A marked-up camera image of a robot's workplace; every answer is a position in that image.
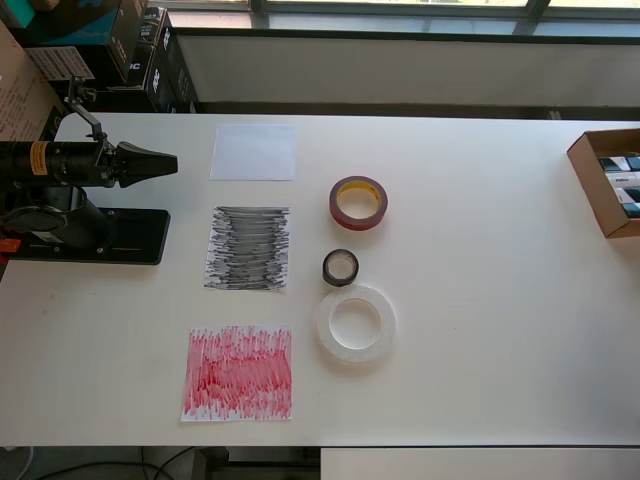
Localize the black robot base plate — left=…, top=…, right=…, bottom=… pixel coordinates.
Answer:
left=8, top=208, right=172, bottom=267

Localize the black carton with white label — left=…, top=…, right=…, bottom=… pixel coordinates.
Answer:
left=24, top=44, right=157, bottom=114

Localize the white tape roll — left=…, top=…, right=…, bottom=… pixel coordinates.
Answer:
left=313, top=284, right=399, bottom=369

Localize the open brown cardboard tray box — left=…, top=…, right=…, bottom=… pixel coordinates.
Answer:
left=566, top=128, right=640, bottom=240

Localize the black scribbled paper sheet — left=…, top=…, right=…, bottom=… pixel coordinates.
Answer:
left=203, top=204, right=292, bottom=294

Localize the black tape roll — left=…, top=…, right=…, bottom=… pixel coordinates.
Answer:
left=322, top=248, right=361, bottom=289

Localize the small black and white box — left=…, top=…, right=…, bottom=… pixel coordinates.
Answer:
left=597, top=155, right=640, bottom=174

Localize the black floor cable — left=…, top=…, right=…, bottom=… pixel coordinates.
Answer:
left=29, top=447, right=201, bottom=480

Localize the white side table top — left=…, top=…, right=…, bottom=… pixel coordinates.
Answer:
left=319, top=447, right=640, bottom=480

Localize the dark table leg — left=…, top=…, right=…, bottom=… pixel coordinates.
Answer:
left=192, top=447, right=231, bottom=480

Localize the camera circuit board on bracket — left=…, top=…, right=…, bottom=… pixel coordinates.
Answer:
left=63, top=74, right=110, bottom=151

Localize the teal and black carton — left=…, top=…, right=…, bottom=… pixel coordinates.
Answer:
left=0, top=0, right=149, bottom=49

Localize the red tape roll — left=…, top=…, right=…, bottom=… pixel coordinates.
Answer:
left=328, top=175, right=391, bottom=232

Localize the small white printed box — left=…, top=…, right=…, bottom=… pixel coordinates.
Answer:
left=603, top=171, right=640, bottom=190

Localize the dark printed carton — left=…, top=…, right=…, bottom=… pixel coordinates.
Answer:
left=144, top=24, right=202, bottom=115

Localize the plain white paper sheet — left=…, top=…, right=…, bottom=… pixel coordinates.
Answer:
left=209, top=124, right=297, bottom=181

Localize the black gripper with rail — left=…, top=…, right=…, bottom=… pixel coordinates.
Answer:
left=93, top=141, right=179, bottom=189

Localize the large printed cardboard box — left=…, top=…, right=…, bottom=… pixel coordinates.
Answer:
left=0, top=19, right=69, bottom=144

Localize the black carton with white print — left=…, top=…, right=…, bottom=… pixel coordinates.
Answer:
left=134, top=5, right=174, bottom=51

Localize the red scribbled paper sheet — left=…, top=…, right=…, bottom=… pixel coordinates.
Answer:
left=180, top=324, right=294, bottom=424

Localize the white floor cable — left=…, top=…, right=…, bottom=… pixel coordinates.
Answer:
left=0, top=444, right=36, bottom=480

